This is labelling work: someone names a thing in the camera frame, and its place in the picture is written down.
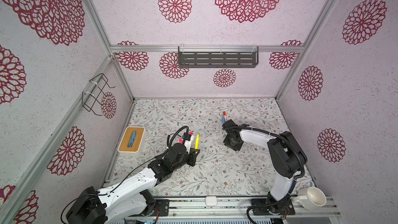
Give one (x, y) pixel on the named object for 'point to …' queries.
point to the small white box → (211, 200)
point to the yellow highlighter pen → (197, 144)
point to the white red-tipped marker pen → (224, 113)
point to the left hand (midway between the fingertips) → (197, 152)
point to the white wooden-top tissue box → (133, 141)
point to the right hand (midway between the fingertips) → (227, 143)
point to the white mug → (310, 198)
